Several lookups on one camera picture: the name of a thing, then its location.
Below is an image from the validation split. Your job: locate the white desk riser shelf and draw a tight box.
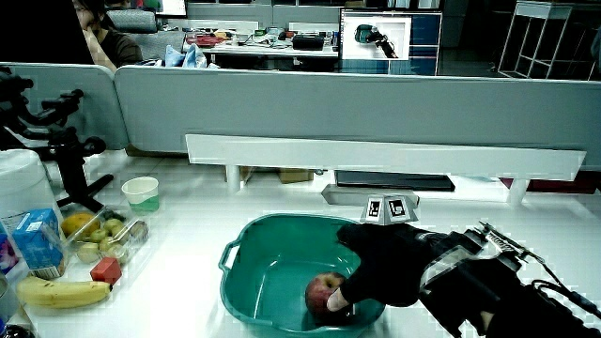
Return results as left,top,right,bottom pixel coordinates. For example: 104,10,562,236
185,133,587,206

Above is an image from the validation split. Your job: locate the grey office chair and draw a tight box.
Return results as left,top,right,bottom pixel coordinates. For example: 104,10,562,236
106,8,187,62

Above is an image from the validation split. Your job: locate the red cube block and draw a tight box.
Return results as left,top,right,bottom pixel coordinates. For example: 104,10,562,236
89,256,123,286

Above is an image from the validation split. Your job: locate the teal plastic basin plate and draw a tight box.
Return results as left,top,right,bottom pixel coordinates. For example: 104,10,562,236
218,213,387,338

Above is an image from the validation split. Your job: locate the white and green paper cup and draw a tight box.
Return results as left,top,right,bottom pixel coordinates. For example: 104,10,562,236
120,176,161,215

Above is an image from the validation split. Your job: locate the clear plastic fruit container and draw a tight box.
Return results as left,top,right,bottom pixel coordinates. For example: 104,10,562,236
60,206,151,283

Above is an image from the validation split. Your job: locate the wide grey desk partition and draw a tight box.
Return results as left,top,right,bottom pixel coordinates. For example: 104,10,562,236
114,65,601,171

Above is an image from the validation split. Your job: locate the person's right forearm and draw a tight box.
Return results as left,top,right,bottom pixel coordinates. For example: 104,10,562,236
417,230,601,338

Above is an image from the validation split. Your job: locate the purple packet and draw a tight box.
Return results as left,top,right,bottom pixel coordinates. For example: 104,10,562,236
0,224,20,276

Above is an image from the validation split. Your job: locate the black box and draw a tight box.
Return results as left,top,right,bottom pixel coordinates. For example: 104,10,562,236
291,34,326,52

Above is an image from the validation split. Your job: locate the blue plastic bag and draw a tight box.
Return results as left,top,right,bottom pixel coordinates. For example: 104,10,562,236
163,43,208,69

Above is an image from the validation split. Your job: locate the black camera tripod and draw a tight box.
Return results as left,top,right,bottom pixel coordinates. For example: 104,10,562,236
0,65,115,213

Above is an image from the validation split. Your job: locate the computer monitor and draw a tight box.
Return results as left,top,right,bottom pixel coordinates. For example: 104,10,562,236
337,8,443,76

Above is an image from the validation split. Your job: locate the orange mango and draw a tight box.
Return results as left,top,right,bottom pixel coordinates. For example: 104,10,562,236
60,211,101,239

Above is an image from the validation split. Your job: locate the dark red flat object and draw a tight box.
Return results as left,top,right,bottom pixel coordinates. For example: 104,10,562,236
500,171,601,194

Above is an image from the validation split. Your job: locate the person's right hand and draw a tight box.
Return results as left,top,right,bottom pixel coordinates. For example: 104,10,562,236
326,194,443,314

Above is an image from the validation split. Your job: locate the small cardboard box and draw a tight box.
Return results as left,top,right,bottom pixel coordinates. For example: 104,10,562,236
278,167,315,184

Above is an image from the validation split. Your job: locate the grey metal box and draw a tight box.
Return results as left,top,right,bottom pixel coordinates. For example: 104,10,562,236
321,183,421,207

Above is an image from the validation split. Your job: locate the white metal rack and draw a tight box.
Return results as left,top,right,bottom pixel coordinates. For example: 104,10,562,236
497,0,601,81

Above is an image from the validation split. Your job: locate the yellow banana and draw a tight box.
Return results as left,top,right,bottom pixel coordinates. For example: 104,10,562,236
16,275,113,310

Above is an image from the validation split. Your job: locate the black cable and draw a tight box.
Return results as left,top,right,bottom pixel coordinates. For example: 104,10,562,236
530,279,601,320

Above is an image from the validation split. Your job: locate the black keyboard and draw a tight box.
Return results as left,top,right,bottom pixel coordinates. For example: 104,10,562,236
333,169,456,192

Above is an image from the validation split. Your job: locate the red apple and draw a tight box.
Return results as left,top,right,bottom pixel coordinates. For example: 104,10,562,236
304,271,356,326

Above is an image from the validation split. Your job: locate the narrow grey desk partition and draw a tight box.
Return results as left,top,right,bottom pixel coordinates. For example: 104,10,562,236
0,62,131,151

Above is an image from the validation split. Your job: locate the blue carton box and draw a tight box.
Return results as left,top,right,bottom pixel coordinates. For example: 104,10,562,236
11,207,67,281

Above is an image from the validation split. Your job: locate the white cylindrical tub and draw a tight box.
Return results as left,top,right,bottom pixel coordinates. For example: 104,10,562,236
0,148,65,236

